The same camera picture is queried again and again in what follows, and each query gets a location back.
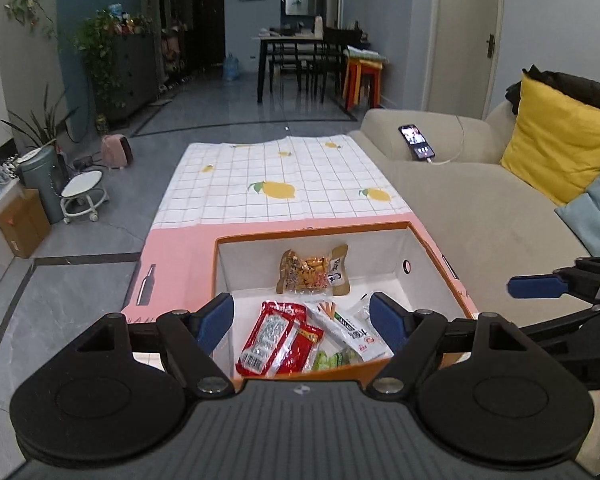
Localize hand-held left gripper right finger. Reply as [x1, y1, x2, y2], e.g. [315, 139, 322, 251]
[369, 291, 538, 395]

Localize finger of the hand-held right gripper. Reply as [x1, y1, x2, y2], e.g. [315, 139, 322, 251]
[520, 305, 600, 391]
[507, 256, 600, 305]

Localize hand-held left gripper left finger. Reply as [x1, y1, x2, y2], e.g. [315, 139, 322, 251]
[75, 292, 236, 395]

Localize white packet with orange sticks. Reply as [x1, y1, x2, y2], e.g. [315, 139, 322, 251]
[304, 301, 395, 362]

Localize red snack packet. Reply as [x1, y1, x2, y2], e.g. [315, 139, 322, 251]
[236, 301, 308, 377]

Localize orange cardboard box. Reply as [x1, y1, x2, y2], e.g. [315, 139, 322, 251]
[212, 220, 476, 393]

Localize green snack packet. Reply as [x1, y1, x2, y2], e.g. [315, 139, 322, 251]
[310, 349, 363, 372]

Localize orange cracker stick packet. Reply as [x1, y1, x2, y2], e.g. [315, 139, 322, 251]
[275, 322, 327, 375]

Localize gold nut snack packet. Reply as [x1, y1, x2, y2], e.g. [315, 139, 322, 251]
[278, 244, 352, 297]

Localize beige sofa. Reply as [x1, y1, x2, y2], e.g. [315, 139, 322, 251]
[347, 100, 600, 466]

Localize yellow pillow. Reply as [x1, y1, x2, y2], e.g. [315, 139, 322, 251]
[500, 75, 600, 206]

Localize checked fruit print tablecloth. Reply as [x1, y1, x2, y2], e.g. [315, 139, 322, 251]
[121, 135, 480, 367]

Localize smartphone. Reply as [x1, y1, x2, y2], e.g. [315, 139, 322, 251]
[399, 124, 437, 162]

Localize white rolling stool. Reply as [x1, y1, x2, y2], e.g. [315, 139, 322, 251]
[60, 170, 109, 224]

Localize pink space heater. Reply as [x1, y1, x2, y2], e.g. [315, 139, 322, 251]
[101, 133, 135, 170]

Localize brown cardboard carton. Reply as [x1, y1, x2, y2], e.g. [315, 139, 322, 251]
[0, 188, 52, 259]

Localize grey green trash can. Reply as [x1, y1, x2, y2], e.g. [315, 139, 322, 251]
[19, 146, 67, 225]

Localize orange stacked stools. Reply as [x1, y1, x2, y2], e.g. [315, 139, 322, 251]
[341, 57, 384, 112]

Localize dark grey cabinet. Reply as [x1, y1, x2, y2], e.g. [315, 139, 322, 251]
[107, 32, 159, 119]

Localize white door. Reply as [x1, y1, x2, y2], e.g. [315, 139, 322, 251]
[429, 0, 504, 112]

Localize long leaf potted plant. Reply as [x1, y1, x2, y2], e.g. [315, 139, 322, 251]
[0, 85, 79, 152]

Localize black dining table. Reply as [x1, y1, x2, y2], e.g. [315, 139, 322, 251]
[252, 29, 350, 104]

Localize leafy plant on cabinet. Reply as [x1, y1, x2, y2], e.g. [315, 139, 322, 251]
[72, 7, 153, 111]

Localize hanging vine plant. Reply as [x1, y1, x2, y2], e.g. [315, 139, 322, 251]
[5, 0, 59, 39]

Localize white charging cable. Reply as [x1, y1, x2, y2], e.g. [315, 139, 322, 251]
[429, 115, 469, 165]

